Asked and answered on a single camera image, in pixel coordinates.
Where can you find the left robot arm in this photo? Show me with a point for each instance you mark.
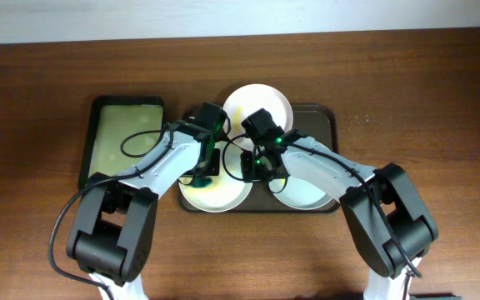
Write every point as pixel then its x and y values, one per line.
pixel 112 233

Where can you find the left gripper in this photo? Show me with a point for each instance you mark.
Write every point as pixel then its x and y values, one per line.
pixel 215 170

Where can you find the dark brown serving tray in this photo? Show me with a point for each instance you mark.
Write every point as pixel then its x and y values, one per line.
pixel 317 121

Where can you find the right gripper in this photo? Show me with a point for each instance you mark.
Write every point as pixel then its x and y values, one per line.
pixel 247 157

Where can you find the green yellow sponge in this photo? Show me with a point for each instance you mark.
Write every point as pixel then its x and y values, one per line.
pixel 200 182

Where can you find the black soapy water tray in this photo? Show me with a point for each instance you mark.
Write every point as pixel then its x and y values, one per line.
pixel 120 129

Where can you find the white plate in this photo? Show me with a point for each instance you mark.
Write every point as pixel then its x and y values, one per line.
pixel 220 193
pixel 247 99

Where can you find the white plate top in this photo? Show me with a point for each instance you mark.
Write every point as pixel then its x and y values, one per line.
pixel 247 99

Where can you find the pale grey plate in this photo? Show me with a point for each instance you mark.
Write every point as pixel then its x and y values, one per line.
pixel 298 194

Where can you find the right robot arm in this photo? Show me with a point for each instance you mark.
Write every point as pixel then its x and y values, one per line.
pixel 391 227

